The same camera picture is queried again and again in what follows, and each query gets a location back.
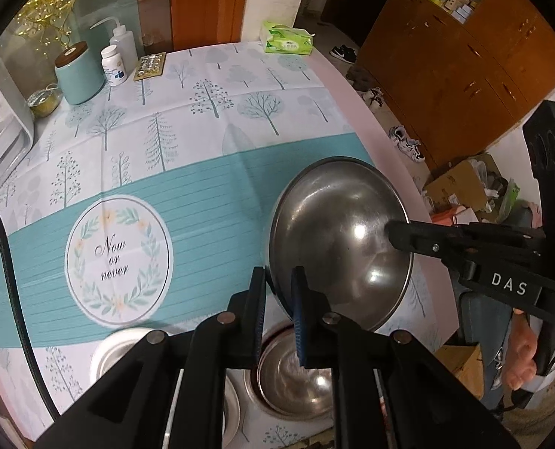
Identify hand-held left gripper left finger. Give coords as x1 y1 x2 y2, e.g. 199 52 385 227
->
34 266 266 449

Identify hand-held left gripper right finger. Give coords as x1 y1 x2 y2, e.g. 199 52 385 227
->
291 266 524 449

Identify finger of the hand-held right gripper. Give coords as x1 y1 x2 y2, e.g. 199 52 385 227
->
386 219 545 268

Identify stainless steel bowl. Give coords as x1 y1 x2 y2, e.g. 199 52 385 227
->
264 155 415 333

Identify person's right hand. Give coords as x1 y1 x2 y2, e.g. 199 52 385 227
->
502 311 540 391

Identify person's denim trousers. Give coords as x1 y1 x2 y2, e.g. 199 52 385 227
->
455 287 514 415

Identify pink bowl with steel inside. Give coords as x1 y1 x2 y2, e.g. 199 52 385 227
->
245 320 339 422

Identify open cardboard box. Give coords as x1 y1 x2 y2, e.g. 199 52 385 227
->
422 152 512 225

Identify green packet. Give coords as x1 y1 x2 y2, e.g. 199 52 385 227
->
497 178 521 223

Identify small cardboard box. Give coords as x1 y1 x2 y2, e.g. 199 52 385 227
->
434 343 485 400

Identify white sneakers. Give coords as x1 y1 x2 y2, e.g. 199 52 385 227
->
389 125 425 164
362 86 386 110

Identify white bowl with steel inside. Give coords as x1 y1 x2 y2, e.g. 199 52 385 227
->
89 328 241 447

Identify brown slippers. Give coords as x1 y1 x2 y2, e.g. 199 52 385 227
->
347 66 376 92

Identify wooden cabinet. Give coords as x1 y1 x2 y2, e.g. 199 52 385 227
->
356 0 555 169

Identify black sneaker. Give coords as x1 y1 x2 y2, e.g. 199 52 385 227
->
329 45 359 64

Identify tree print tablecloth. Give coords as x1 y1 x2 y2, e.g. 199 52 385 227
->
0 42 447 449

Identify green tissue pack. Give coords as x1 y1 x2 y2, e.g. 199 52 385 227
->
260 21 316 55

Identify gold blister pack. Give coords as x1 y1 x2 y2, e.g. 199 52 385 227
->
132 51 167 81

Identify white pill bottle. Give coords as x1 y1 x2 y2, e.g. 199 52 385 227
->
101 45 128 87

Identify teal canister with wooden lid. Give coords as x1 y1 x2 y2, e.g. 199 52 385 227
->
54 42 106 106

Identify small tin can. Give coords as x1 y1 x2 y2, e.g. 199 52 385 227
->
27 84 64 119

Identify white squeeze bottle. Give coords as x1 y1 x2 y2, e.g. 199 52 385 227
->
89 17 139 72

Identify orange wooden door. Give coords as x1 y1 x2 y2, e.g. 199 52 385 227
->
135 0 252 52

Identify white dish rack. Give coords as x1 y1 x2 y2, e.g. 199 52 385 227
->
0 55 36 188

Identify black cable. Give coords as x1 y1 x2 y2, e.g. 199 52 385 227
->
0 187 61 419

